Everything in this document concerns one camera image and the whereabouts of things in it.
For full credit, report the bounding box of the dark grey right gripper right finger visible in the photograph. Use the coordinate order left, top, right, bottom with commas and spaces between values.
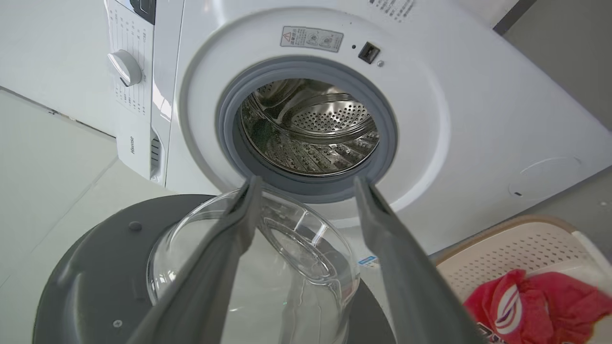
353, 176, 484, 344

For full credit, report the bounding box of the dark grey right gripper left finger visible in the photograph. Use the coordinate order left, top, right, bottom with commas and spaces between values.
127, 175, 263, 344

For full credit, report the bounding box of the grey washing machine door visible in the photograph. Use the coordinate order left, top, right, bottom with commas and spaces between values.
33, 187, 396, 344

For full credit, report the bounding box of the grey rubber door gasket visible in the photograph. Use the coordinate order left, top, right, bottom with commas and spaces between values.
215, 55, 399, 204

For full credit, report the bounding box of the white front-load washing machine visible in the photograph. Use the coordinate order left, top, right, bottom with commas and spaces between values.
104, 0, 612, 256

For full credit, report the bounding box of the black door latch slot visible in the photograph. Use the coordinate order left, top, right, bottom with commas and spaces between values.
358, 42, 381, 65

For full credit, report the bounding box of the beige perforated laundry basket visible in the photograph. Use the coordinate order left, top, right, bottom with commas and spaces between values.
434, 216, 612, 344

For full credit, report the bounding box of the red printed garment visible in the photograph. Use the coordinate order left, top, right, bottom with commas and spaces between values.
463, 269, 612, 344

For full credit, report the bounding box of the stainless steel perforated drum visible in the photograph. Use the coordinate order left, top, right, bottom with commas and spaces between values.
240, 79, 381, 176

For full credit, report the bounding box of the white control dial knob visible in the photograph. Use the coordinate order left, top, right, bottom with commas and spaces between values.
107, 50, 143, 87

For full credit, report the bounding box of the grey warning label sticker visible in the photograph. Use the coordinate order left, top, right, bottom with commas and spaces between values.
280, 26, 344, 53

